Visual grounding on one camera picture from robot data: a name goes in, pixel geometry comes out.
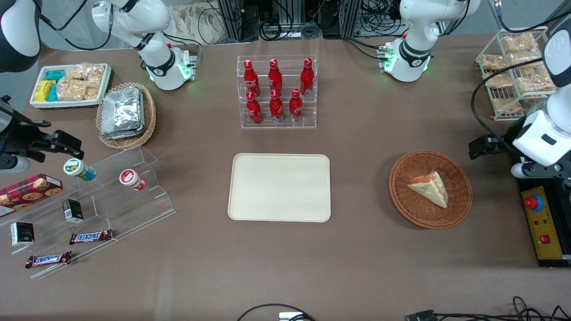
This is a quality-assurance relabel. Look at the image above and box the yellow snack pack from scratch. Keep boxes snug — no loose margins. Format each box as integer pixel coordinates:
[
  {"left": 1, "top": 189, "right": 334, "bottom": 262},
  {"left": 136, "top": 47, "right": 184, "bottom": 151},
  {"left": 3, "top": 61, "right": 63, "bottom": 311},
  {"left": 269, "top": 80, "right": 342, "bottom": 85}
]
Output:
[{"left": 34, "top": 80, "right": 56, "bottom": 103}]

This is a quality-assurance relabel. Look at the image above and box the silver foil pouch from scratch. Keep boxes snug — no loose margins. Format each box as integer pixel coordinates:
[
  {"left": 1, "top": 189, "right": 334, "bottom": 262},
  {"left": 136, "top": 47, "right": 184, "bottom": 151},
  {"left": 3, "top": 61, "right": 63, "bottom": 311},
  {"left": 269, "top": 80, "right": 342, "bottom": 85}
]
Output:
[
  {"left": 102, "top": 87, "right": 142, "bottom": 133},
  {"left": 100, "top": 91, "right": 146, "bottom": 140}
]

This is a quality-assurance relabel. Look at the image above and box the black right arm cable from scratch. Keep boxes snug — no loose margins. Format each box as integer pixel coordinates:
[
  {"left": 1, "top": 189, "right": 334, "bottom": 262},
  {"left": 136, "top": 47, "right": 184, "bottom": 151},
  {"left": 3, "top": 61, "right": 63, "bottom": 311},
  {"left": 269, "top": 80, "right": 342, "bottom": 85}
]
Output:
[{"left": 38, "top": 0, "right": 112, "bottom": 51}]

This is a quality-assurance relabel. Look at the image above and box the clear acrylic bottle rack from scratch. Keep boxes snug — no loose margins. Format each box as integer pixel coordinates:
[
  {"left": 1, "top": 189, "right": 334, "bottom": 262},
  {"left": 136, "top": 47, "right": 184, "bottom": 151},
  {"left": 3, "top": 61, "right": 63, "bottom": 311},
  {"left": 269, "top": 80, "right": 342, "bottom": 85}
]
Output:
[{"left": 237, "top": 55, "right": 318, "bottom": 129}]

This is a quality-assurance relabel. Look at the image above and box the brown Snickers bar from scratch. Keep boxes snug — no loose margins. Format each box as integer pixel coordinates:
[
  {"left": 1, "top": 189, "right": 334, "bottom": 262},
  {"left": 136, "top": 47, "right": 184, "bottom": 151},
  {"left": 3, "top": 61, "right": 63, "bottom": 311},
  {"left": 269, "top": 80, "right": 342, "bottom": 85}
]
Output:
[
  {"left": 25, "top": 251, "right": 73, "bottom": 269},
  {"left": 69, "top": 230, "right": 113, "bottom": 245}
]

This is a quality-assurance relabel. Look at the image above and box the clear bag of crackers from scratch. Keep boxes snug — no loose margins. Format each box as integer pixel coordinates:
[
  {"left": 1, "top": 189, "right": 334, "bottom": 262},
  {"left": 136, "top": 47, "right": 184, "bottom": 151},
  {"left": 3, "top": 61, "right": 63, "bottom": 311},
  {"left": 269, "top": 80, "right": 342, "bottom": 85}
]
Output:
[
  {"left": 517, "top": 67, "right": 556, "bottom": 94},
  {"left": 509, "top": 53, "right": 543, "bottom": 68},
  {"left": 485, "top": 74, "right": 513, "bottom": 89},
  {"left": 492, "top": 98, "right": 523, "bottom": 115},
  {"left": 501, "top": 33, "right": 541, "bottom": 54},
  {"left": 481, "top": 54, "right": 507, "bottom": 72}
]

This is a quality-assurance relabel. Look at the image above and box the white rectangular snack tray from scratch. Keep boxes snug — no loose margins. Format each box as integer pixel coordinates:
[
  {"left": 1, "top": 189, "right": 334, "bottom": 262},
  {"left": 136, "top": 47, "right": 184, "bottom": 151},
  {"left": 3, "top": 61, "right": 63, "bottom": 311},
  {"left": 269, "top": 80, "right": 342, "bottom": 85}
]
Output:
[{"left": 30, "top": 63, "right": 112, "bottom": 109}]

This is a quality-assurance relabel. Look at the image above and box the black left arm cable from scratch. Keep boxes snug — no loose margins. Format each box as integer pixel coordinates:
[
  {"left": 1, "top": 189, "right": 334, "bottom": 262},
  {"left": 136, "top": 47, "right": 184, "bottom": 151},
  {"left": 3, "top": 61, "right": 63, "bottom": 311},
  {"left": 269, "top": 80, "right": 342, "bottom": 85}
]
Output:
[{"left": 471, "top": 57, "right": 556, "bottom": 148}]

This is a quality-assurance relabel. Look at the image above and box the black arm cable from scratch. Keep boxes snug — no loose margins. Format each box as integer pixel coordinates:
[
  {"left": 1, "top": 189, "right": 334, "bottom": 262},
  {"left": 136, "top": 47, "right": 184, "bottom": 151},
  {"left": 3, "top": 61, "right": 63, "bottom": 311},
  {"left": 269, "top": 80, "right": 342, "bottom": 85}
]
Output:
[
  {"left": 471, "top": 57, "right": 556, "bottom": 148},
  {"left": 38, "top": 0, "right": 112, "bottom": 51}
]

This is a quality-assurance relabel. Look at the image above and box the red lid cup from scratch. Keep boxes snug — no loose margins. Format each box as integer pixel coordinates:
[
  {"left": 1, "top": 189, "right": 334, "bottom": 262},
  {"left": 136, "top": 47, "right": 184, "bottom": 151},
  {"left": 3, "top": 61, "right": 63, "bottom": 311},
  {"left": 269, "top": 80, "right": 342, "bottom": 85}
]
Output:
[{"left": 119, "top": 169, "right": 148, "bottom": 192}]

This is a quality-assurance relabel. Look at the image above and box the red plaid cookie box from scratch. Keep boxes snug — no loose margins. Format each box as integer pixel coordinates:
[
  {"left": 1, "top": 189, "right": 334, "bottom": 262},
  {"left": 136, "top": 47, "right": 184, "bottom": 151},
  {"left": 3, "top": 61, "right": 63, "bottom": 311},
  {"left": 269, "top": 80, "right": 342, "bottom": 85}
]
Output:
[{"left": 0, "top": 173, "right": 63, "bottom": 212}]

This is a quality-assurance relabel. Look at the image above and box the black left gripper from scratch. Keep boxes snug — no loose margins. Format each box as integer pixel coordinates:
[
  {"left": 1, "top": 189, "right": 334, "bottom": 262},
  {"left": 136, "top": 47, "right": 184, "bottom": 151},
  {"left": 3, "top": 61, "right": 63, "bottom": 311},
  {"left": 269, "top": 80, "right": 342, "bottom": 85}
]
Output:
[{"left": 468, "top": 134, "right": 514, "bottom": 160}]

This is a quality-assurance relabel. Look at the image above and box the beige plastic tray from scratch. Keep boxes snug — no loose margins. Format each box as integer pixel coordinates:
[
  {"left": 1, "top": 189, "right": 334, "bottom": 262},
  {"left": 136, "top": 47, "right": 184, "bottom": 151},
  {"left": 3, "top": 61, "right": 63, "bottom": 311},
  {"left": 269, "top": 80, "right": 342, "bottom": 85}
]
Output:
[{"left": 228, "top": 153, "right": 331, "bottom": 222}]

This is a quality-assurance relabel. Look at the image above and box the brown wicker basket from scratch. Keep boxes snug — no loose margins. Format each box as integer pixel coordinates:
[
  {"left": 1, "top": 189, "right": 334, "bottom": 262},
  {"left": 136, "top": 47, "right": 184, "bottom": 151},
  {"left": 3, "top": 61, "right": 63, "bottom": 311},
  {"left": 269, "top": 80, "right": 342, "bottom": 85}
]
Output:
[{"left": 389, "top": 150, "right": 473, "bottom": 230}]

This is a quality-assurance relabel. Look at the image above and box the small black box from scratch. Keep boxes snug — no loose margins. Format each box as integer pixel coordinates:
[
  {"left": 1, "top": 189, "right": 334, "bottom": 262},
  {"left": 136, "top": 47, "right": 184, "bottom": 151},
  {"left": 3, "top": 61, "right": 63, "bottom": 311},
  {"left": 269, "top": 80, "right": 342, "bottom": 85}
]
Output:
[
  {"left": 10, "top": 222, "right": 35, "bottom": 247},
  {"left": 62, "top": 199, "right": 84, "bottom": 223}
]

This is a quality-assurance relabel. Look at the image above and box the triangular sandwich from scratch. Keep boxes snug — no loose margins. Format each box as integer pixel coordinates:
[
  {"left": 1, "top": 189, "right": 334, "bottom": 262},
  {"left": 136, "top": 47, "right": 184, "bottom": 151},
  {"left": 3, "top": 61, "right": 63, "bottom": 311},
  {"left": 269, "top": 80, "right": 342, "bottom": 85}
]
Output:
[{"left": 407, "top": 171, "right": 448, "bottom": 209}]

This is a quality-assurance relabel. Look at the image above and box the red cola bottle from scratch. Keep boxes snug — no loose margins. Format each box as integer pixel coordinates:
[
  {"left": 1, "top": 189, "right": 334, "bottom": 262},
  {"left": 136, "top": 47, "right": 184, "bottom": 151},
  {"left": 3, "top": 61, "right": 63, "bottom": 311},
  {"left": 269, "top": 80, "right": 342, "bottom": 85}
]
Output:
[
  {"left": 289, "top": 88, "right": 304, "bottom": 123},
  {"left": 268, "top": 59, "right": 283, "bottom": 95},
  {"left": 244, "top": 60, "right": 261, "bottom": 97},
  {"left": 246, "top": 91, "right": 263, "bottom": 124},
  {"left": 300, "top": 58, "right": 314, "bottom": 97},
  {"left": 269, "top": 89, "right": 285, "bottom": 123}
]

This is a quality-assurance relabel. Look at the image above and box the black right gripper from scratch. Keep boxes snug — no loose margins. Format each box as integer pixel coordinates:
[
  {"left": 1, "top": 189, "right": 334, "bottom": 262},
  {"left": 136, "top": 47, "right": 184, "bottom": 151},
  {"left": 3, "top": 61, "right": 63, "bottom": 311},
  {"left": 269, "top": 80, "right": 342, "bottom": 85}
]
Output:
[{"left": 0, "top": 117, "right": 84, "bottom": 163}]

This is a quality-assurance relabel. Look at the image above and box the white wire rack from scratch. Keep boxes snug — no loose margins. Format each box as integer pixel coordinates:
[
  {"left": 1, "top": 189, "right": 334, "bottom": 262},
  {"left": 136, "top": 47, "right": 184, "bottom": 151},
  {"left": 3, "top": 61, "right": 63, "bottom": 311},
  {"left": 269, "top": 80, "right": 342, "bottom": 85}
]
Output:
[{"left": 475, "top": 27, "right": 559, "bottom": 121}]

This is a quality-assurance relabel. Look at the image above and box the aluminium frame post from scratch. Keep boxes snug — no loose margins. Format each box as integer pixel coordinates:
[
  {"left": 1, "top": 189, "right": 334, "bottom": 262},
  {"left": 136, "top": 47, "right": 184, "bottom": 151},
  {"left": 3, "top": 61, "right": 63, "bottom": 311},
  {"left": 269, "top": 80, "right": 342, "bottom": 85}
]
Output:
[
  {"left": 339, "top": 0, "right": 363, "bottom": 39},
  {"left": 218, "top": 0, "right": 244, "bottom": 41}
]

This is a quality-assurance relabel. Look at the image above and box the green lid cup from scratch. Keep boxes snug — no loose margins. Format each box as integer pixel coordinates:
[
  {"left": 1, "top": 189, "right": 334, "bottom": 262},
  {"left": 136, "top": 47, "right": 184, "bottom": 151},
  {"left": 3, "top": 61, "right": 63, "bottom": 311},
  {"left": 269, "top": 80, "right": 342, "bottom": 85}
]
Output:
[{"left": 63, "top": 158, "right": 97, "bottom": 182}]

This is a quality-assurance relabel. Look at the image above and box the black looped cable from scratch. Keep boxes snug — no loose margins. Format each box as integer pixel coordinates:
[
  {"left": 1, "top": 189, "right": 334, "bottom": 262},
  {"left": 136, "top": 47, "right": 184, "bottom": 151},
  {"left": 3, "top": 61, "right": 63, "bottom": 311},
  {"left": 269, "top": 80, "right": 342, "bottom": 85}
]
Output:
[{"left": 236, "top": 304, "right": 315, "bottom": 321}]

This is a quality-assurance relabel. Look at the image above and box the yellow emergency stop panel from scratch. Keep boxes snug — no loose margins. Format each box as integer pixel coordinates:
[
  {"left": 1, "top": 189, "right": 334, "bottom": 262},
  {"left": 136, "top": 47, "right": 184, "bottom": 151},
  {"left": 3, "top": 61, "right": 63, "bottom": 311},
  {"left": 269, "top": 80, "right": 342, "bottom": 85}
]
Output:
[{"left": 521, "top": 186, "right": 564, "bottom": 260}]

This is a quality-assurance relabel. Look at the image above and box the clear acrylic step display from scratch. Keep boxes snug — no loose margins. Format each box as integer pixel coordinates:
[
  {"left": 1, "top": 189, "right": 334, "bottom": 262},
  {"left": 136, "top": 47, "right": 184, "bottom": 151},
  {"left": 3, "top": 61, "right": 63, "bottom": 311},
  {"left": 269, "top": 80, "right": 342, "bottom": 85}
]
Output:
[{"left": 0, "top": 145, "right": 175, "bottom": 280}]

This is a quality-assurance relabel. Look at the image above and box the black tangled cable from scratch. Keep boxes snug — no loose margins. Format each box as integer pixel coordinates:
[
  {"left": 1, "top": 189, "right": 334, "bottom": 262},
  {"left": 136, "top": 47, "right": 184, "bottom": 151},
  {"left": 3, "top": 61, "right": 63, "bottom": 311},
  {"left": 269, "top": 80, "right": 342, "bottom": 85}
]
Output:
[{"left": 435, "top": 296, "right": 571, "bottom": 321}]

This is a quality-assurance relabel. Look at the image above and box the pale wicker basket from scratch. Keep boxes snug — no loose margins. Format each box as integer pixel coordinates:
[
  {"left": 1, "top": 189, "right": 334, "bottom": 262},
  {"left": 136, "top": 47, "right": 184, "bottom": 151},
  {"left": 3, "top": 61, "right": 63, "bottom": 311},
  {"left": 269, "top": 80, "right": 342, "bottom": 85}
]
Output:
[{"left": 96, "top": 82, "right": 157, "bottom": 150}]

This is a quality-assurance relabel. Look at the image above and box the black equipment box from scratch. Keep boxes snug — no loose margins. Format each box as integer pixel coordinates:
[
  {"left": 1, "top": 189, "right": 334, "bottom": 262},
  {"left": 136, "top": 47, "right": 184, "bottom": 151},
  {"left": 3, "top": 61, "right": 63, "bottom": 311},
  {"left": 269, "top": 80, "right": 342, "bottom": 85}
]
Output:
[{"left": 514, "top": 154, "right": 571, "bottom": 268}]

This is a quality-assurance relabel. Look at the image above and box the beige cloth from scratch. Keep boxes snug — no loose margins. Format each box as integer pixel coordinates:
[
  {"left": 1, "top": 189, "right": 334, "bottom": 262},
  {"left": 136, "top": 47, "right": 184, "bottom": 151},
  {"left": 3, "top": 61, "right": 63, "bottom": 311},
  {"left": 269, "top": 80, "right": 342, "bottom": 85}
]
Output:
[{"left": 169, "top": 4, "right": 223, "bottom": 45}]

